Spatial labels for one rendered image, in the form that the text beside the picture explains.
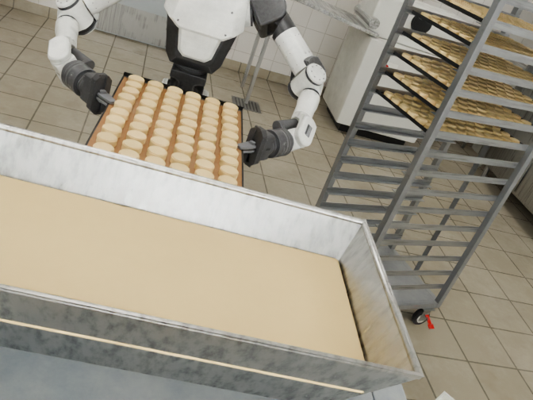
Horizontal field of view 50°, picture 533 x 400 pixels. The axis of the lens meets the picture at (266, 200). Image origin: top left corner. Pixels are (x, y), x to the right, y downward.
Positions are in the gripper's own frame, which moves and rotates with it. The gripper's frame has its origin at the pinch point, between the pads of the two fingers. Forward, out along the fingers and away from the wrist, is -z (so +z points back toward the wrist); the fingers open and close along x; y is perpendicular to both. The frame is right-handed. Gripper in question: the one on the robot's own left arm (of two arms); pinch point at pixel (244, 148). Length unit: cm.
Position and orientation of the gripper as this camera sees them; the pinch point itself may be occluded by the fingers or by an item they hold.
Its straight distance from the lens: 167.5
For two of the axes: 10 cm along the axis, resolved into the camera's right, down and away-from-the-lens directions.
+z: 6.4, -1.7, 7.5
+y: 7.0, 5.3, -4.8
